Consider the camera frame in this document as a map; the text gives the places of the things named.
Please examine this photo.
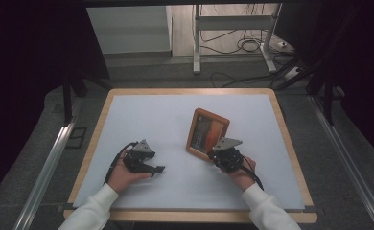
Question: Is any black floor plate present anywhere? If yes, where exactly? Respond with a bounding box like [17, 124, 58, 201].
[64, 126, 88, 150]

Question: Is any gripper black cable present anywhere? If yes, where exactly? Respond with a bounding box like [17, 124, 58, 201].
[238, 154, 265, 192]
[104, 141, 139, 186]

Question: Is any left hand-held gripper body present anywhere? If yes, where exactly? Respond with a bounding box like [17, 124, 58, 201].
[123, 138, 153, 174]

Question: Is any person's left hand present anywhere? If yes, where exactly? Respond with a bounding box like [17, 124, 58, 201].
[106, 149, 152, 195]

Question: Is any long black floor cable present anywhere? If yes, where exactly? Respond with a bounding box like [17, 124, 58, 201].
[209, 57, 302, 89]

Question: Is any black metal stand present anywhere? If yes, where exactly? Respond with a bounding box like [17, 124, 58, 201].
[61, 71, 113, 127]
[305, 71, 337, 127]

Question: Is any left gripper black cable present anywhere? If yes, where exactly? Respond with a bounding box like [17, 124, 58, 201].
[104, 141, 139, 186]

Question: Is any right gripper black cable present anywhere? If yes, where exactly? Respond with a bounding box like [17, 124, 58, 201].
[238, 154, 265, 192]

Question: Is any tangle of black floor cables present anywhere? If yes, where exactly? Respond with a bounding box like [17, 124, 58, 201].
[199, 3, 274, 56]

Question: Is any white power strip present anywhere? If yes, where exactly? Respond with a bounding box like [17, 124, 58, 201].
[283, 65, 305, 81]

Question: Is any wooden photo frame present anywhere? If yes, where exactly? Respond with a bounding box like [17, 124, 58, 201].
[185, 107, 231, 163]

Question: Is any white metal desk frame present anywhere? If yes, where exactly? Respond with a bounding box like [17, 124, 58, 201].
[192, 3, 283, 76]

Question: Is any white table mat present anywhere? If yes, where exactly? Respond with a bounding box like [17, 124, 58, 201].
[72, 93, 306, 211]

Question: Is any white cabinet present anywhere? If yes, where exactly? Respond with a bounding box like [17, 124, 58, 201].
[85, 5, 174, 56]

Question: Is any person's right hand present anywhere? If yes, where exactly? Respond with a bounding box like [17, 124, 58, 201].
[222, 155, 258, 193]

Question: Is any aluminium rail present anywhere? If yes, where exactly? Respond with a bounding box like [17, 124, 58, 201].
[307, 95, 374, 230]
[12, 116, 78, 230]

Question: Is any dark curtain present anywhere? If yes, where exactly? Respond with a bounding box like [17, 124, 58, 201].
[0, 0, 110, 207]
[273, 0, 374, 169]

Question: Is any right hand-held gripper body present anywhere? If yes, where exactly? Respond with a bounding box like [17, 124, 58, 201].
[209, 136, 245, 174]

